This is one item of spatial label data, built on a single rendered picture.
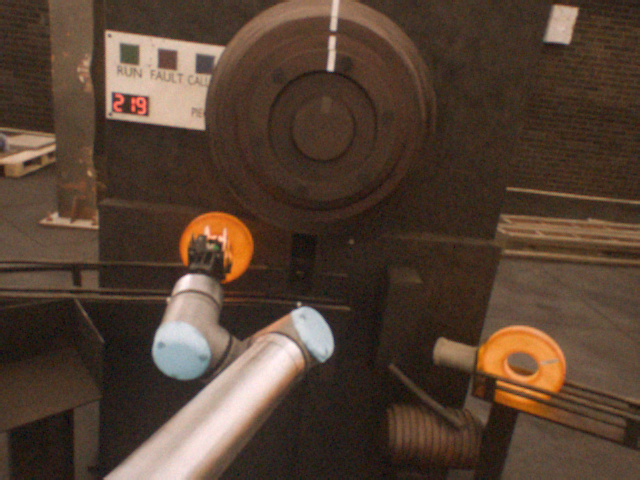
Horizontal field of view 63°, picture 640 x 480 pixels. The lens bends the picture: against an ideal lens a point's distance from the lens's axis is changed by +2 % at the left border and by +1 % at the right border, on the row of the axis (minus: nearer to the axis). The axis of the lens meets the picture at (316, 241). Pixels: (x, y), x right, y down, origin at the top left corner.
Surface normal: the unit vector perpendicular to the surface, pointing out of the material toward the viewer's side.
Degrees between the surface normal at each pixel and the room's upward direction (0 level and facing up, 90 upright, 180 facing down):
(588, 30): 90
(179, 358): 103
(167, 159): 90
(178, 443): 12
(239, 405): 36
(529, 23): 90
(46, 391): 5
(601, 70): 90
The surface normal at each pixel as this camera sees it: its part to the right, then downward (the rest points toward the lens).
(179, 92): 0.04, 0.31
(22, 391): 0.05, -0.93
